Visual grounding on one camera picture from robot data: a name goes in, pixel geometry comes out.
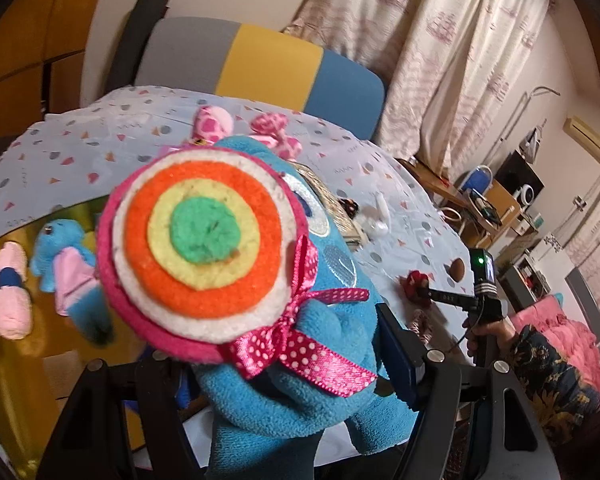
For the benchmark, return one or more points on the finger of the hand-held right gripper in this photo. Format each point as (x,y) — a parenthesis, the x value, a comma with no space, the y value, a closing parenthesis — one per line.
(450,299)

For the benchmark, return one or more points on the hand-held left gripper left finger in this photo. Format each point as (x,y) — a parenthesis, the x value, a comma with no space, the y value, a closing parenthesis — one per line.
(155,390)

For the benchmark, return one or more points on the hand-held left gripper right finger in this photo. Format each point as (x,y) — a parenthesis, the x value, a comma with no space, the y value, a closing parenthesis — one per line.
(397,360)

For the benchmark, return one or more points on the red plush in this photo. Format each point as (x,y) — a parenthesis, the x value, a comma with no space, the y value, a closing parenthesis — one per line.
(415,282)

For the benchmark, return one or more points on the blue fleece plush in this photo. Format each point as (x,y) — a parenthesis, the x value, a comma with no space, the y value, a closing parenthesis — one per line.
(305,410)

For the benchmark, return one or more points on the yellow storage bin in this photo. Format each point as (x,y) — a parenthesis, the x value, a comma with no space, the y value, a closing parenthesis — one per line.
(30,365)

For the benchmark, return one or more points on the rainbow felt lollipop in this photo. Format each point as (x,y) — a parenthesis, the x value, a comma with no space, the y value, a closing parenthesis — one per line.
(205,230)

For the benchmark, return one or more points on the blue teddy bear plush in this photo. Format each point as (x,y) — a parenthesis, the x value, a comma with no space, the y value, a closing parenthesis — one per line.
(55,255)

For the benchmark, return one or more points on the pink yarn doll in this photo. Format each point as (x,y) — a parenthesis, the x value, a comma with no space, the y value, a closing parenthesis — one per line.
(10,290)

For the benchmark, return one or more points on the person's right forearm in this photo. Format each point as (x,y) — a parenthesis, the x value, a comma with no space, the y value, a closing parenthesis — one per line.
(555,385)

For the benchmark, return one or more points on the person's right hand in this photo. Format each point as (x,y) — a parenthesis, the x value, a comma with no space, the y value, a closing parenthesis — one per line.
(495,337)

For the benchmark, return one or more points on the brown egg-shaped toy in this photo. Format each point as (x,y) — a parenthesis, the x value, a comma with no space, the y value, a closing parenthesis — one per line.
(457,269)

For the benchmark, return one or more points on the pink scrunchie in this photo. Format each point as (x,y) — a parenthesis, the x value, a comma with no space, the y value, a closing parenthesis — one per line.
(422,327)

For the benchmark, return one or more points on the white cabinet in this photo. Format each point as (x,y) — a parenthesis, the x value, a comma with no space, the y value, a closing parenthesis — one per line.
(545,265)

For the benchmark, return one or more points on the wooden desk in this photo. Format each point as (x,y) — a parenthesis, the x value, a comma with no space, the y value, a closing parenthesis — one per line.
(500,210)

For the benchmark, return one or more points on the white plastic item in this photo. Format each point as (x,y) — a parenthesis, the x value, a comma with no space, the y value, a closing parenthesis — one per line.
(381,212)

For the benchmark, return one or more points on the black appliance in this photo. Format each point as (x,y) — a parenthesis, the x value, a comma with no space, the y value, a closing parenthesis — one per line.
(517,175)

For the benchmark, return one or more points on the beige air conditioner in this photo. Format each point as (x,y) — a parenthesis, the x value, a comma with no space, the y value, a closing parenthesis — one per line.
(592,140)

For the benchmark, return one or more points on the pink dotted bow plush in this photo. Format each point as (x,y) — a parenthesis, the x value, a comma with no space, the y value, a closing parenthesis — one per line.
(275,132)

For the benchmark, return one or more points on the grey yellow blue chair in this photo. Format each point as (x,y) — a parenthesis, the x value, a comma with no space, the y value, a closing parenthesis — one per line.
(260,70)

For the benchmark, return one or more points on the wooden wardrobe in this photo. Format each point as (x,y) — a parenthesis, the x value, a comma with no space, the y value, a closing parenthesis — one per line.
(25,35)

